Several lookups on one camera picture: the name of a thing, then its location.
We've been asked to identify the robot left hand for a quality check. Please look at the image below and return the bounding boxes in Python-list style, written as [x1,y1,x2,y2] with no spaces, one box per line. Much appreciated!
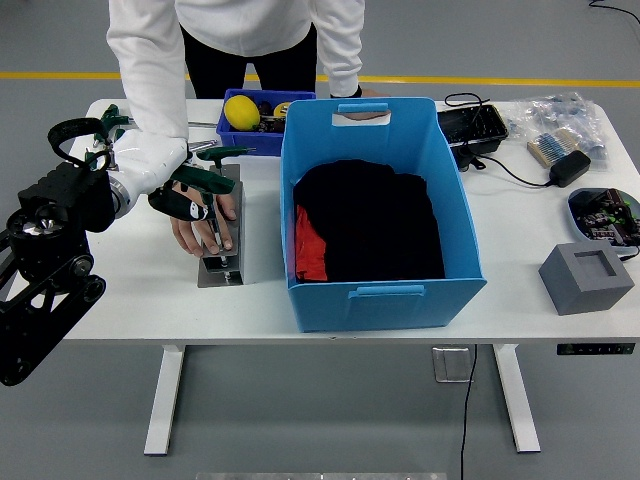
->
[112,128,211,222]

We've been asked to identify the person's right hand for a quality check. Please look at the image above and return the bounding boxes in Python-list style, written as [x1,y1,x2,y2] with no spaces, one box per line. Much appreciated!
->
[169,192,237,259]

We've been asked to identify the person's left hand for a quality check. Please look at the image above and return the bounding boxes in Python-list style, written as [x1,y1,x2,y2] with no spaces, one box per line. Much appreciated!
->
[342,88,392,121]

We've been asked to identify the grey metal tool stand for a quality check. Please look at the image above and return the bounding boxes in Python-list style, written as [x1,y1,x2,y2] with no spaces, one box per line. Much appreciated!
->
[197,163,246,289]

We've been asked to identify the large green T-handle wrench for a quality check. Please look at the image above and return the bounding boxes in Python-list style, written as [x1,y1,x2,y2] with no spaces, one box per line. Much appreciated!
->
[172,164,237,269]

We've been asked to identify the small green T-handle wrench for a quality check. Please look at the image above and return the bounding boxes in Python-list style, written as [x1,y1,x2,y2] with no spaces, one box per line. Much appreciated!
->
[197,146,257,174]

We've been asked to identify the large blue plastic box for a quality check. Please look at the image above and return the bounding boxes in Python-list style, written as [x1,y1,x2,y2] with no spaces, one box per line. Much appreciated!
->
[278,97,488,335]

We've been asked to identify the small blue plastic bin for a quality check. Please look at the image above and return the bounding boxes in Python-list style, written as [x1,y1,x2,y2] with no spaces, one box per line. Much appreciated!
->
[215,88,317,157]

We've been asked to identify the yellow lemon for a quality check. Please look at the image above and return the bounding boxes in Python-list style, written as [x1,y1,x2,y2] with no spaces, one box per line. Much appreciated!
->
[223,94,261,132]

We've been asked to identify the black plastic tray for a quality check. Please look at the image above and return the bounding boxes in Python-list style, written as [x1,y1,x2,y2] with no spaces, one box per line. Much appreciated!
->
[437,104,510,151]

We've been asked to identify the black plug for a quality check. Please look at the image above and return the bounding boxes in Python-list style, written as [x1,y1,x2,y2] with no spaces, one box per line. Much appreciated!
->
[451,143,487,172]

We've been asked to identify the red cloth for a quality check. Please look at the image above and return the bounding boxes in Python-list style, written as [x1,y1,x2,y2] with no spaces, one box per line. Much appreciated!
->
[294,204,329,282]

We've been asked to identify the black cloth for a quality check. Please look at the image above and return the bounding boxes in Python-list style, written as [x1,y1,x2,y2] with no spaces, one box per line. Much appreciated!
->
[292,159,446,284]

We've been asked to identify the person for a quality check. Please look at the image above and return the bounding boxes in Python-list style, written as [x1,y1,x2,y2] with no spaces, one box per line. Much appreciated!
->
[106,0,392,259]

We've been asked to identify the white table leg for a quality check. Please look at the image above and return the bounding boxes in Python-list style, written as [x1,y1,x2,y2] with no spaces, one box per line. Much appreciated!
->
[492,343,542,454]
[143,344,186,456]

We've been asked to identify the resistor tape bundle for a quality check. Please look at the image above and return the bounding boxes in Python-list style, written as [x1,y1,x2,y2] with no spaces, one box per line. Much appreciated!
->
[526,127,584,167]

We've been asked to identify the clear plastic parts bag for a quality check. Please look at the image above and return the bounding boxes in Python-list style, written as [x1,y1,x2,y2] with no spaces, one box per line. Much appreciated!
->
[507,91,609,171]

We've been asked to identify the black power adapter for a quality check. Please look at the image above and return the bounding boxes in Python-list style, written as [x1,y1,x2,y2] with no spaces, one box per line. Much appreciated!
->
[548,149,593,189]

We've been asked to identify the light blue plate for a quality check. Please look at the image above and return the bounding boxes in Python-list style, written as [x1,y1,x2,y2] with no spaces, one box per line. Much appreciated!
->
[567,187,640,257]

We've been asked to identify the circuit board parts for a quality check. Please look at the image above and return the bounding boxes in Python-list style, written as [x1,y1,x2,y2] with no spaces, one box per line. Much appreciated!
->
[571,188,640,247]

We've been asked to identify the grey foam cube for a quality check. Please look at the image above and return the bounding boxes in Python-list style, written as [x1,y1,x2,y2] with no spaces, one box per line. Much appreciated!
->
[538,242,636,317]

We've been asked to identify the metal floor plate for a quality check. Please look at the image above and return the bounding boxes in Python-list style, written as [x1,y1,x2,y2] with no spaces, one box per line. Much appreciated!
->
[432,347,475,384]

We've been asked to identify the black table control panel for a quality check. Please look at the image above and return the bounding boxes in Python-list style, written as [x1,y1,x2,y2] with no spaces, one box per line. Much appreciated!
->
[556,342,636,357]

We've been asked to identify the thick-shaft green T-handle wrench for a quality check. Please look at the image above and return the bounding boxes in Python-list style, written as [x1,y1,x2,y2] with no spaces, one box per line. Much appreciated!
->
[112,127,216,151]

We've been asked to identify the green T-handle hex wrench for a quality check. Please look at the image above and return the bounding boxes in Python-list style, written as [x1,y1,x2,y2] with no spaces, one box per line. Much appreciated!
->
[83,148,112,171]

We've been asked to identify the long thin green T-handle wrench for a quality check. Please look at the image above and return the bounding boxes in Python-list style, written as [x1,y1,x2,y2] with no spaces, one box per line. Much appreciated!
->
[98,103,217,130]

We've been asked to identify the black power cable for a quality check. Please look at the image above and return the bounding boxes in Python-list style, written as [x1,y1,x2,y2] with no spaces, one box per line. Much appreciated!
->
[443,92,557,189]

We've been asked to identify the thin black looped cable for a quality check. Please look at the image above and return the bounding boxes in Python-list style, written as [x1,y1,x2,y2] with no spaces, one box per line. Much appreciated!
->
[587,0,640,24]

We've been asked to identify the black floor cable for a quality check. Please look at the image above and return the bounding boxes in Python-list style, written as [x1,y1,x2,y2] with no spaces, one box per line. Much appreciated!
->
[458,344,479,480]

